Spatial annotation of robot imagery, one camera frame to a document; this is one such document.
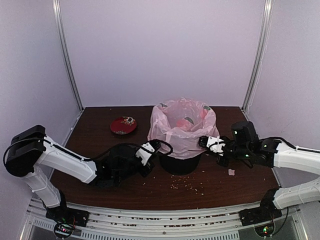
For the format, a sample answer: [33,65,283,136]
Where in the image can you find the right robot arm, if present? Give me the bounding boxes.
[207,121,320,221]

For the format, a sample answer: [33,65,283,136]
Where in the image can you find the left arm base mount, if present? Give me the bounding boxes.
[45,206,90,239]

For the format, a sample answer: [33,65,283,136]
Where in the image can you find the pink plastic trash bag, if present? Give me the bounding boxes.
[147,97,220,160]

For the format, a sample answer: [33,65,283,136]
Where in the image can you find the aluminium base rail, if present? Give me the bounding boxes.
[17,197,311,240]

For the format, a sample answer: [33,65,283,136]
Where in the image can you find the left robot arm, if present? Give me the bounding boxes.
[3,125,161,222]

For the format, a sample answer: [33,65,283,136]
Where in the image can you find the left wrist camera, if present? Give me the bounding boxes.
[135,139,161,166]

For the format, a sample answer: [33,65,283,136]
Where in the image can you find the aluminium frame post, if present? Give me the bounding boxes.
[52,0,84,112]
[241,0,274,115]

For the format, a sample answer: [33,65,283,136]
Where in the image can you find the red floral plate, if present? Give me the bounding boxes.
[110,116,138,135]

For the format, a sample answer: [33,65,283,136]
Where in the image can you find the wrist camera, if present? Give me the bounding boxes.
[198,136,226,156]
[135,139,161,166]

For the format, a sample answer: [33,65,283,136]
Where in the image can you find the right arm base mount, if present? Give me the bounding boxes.
[238,206,282,239]

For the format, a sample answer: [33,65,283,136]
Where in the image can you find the black mesh trash bin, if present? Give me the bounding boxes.
[159,154,202,176]

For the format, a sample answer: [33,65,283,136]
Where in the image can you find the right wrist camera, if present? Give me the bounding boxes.
[198,136,226,156]

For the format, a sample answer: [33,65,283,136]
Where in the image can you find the small pink bag scrap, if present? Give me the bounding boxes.
[228,168,236,176]

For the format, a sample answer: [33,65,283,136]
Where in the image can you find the left aluminium frame post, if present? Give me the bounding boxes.
[52,0,84,112]

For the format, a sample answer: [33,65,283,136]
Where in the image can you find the right aluminium frame post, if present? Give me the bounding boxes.
[241,0,274,115]

